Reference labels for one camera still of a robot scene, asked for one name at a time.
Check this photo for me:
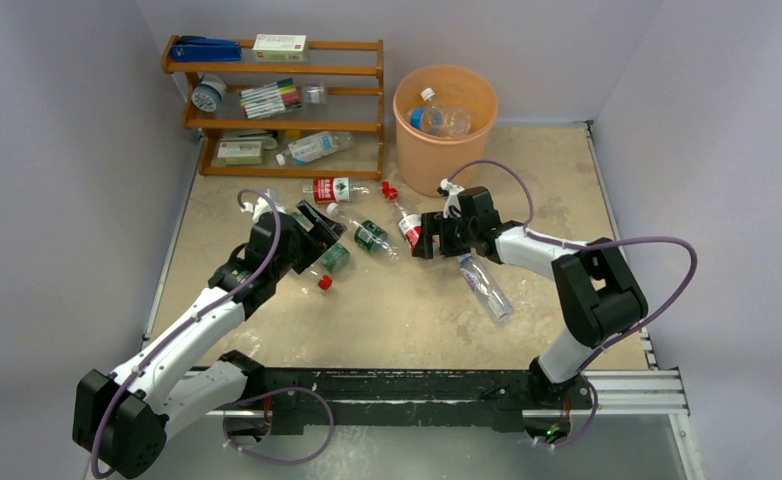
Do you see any white box on bottom shelf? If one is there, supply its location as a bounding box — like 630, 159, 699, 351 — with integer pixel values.
217, 140, 263, 166

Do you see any purple cable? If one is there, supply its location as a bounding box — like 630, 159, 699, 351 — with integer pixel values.
89, 188, 335, 480
445, 158, 699, 452

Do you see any small clear jar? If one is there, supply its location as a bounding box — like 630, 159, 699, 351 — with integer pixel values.
301, 84, 327, 105

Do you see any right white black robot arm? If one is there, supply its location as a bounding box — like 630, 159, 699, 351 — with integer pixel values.
412, 180, 648, 407

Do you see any clear bottle blue label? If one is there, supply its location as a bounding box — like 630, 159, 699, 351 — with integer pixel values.
408, 106, 472, 138

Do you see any orange plastic bin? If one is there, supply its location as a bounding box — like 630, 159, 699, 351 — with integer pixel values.
393, 65, 498, 196

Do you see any clear bottle purple label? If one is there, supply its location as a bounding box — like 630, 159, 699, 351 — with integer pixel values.
459, 254, 514, 323

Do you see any red label bottle near shelf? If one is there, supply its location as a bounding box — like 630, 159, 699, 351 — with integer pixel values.
300, 177, 380, 205

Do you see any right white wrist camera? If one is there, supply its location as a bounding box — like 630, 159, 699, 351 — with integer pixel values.
438, 179, 465, 218

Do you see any clear plastic bottle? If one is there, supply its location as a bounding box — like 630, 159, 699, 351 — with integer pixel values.
420, 87, 444, 109

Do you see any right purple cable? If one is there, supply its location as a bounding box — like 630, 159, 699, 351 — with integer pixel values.
445, 158, 699, 452

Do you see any pack of coloured markers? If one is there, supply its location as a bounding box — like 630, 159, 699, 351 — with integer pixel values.
239, 78, 302, 120

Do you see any green tinted plastic bottle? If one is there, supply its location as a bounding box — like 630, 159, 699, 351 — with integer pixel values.
287, 208, 350, 274

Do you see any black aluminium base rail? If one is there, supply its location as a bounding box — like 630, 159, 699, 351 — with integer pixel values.
104, 367, 690, 439

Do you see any dark green label clear bottle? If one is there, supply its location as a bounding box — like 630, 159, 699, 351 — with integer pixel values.
325, 202, 400, 262

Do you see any wooden three-tier shelf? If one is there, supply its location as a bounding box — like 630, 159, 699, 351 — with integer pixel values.
161, 35, 386, 180

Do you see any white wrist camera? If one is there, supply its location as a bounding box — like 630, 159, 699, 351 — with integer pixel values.
438, 179, 465, 218
238, 189, 281, 222

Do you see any blue white tape roll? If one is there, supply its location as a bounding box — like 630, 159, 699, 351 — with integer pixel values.
191, 73, 227, 113

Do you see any red label bottle red cap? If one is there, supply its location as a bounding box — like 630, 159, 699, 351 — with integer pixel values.
381, 181, 422, 251

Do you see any white green small box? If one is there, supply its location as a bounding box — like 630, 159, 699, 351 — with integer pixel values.
251, 34, 308, 63

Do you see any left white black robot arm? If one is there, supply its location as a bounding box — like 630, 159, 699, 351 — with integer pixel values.
72, 196, 347, 479

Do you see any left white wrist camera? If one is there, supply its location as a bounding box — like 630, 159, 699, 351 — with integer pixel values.
238, 189, 281, 222

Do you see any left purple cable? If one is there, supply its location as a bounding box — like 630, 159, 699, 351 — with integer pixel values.
89, 188, 335, 480

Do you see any clear bottle on shelf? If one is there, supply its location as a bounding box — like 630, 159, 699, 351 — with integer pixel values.
275, 131, 355, 166

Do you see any red label bottle left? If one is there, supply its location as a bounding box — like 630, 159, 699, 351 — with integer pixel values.
303, 262, 334, 292

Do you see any blue stapler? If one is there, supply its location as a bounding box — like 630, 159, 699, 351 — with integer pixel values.
168, 35, 242, 63

